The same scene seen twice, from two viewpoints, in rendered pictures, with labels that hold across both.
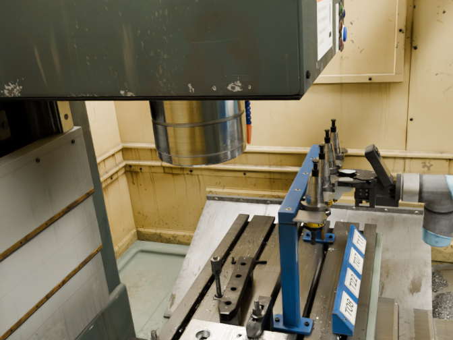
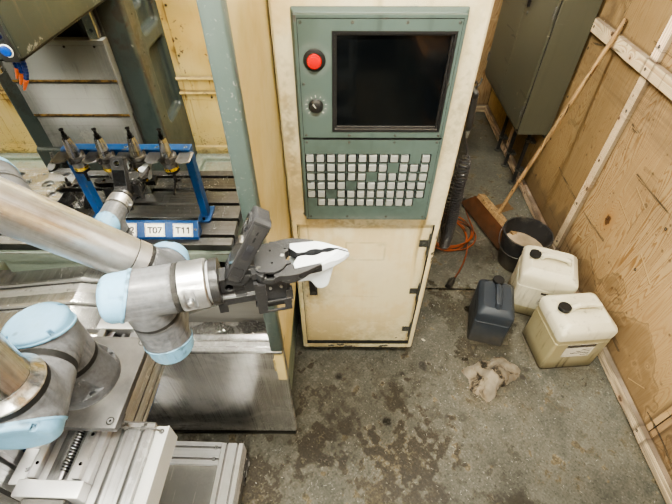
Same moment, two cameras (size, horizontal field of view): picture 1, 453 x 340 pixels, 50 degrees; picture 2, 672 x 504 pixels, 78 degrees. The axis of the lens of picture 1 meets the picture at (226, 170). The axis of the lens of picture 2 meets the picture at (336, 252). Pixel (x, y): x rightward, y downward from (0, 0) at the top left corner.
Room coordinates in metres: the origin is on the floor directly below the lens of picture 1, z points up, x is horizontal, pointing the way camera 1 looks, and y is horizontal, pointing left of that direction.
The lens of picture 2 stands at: (1.44, -1.72, 2.04)
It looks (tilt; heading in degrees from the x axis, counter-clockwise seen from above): 46 degrees down; 69
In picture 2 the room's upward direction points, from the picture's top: straight up
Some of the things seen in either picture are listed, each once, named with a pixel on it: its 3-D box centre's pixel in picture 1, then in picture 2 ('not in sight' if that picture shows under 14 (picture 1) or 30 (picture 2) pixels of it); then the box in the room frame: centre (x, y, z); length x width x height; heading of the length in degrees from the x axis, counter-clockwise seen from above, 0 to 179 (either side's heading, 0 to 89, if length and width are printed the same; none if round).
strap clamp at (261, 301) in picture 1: (259, 324); (75, 192); (0.90, -0.04, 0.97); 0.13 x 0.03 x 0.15; 159
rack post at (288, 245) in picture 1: (290, 275); (86, 185); (0.98, -0.13, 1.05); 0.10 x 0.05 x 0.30; 69
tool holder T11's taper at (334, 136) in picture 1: (333, 142); (164, 146); (1.32, -0.32, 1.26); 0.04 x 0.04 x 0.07
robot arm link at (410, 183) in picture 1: (408, 187); (120, 203); (1.15, -0.47, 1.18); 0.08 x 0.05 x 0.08; 159
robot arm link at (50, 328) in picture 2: not in sight; (48, 340); (1.06, -1.10, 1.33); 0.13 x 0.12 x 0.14; 82
